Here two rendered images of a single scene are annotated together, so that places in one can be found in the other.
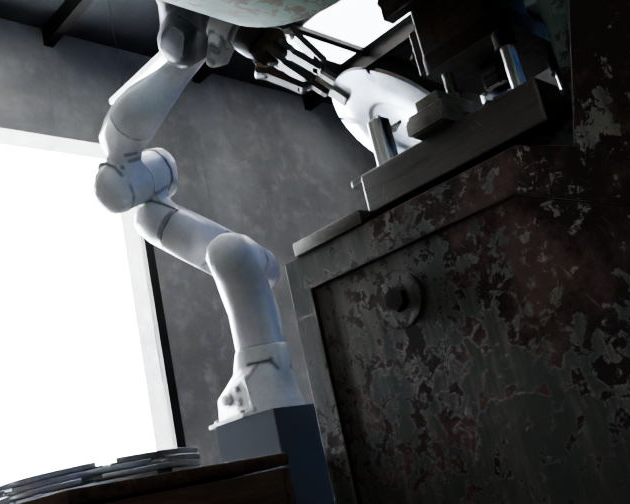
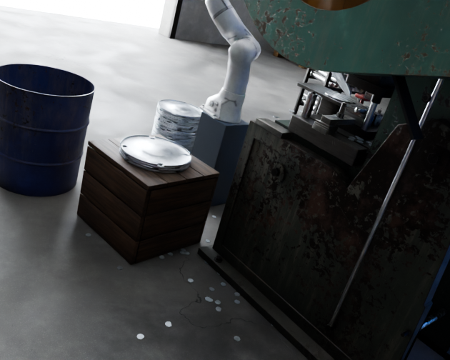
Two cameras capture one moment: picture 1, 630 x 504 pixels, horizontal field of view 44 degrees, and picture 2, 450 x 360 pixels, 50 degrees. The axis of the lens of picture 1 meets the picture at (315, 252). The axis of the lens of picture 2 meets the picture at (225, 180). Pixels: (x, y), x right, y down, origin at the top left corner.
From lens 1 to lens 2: 1.06 m
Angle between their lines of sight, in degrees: 40
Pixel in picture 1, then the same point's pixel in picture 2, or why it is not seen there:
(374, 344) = (262, 173)
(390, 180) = (300, 128)
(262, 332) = (237, 88)
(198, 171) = not seen: outside the picture
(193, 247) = (226, 33)
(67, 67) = not seen: outside the picture
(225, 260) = (236, 57)
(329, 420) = (237, 179)
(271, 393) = (228, 114)
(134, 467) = (168, 168)
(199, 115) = not seen: outside the picture
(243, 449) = (208, 128)
